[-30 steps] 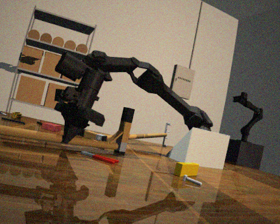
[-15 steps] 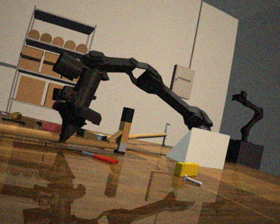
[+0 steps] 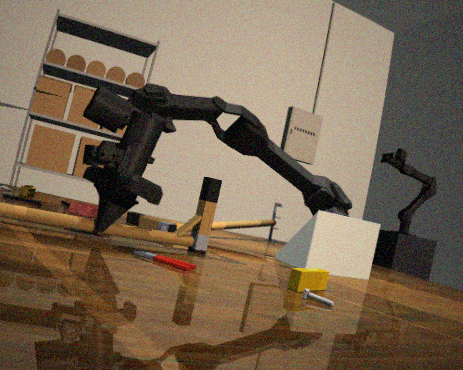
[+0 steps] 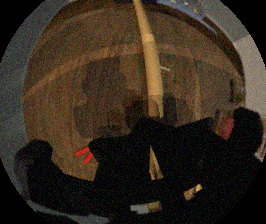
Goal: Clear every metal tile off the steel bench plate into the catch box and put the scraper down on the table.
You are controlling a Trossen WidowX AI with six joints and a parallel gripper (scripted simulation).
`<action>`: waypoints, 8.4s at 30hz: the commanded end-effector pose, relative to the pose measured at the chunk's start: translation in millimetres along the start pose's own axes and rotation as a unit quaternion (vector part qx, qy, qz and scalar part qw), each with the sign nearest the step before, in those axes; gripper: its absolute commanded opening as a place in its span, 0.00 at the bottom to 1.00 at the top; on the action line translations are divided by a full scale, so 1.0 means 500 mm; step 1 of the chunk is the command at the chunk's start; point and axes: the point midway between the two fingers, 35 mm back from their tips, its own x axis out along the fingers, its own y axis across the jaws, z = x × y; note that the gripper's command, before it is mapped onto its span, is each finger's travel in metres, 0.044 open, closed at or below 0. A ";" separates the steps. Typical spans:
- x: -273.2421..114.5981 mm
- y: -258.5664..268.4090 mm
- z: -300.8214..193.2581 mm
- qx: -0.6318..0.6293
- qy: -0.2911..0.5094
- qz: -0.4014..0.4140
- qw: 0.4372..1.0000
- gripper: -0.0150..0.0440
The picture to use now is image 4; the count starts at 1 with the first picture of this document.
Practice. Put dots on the red rectangular block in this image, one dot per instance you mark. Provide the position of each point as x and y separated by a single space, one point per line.
227 128

